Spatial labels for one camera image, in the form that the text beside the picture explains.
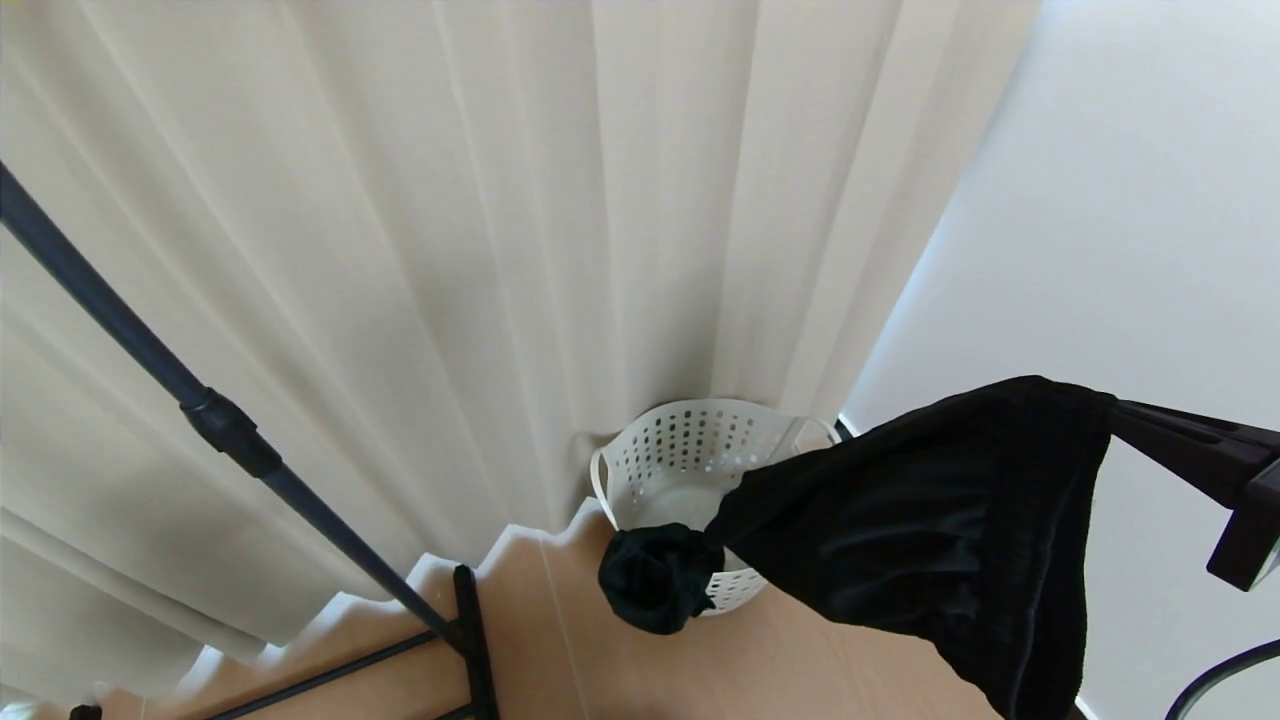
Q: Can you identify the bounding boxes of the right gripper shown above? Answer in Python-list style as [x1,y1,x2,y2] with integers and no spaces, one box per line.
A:
[1207,460,1280,592]

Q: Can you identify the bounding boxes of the black drawstring shorts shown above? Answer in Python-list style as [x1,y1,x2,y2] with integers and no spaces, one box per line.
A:
[700,375,1119,720]

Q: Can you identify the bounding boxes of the white laundry basket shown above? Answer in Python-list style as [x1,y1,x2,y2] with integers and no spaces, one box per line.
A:
[590,398,841,617]

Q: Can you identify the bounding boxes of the black clothes rack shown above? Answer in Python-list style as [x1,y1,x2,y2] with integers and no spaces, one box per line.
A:
[0,163,501,720]

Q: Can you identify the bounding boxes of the black garment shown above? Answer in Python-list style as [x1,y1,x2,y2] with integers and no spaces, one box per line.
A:
[598,522,726,636]

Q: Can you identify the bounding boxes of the beige curtain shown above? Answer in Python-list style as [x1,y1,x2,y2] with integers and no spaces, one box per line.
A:
[0,0,1041,701]

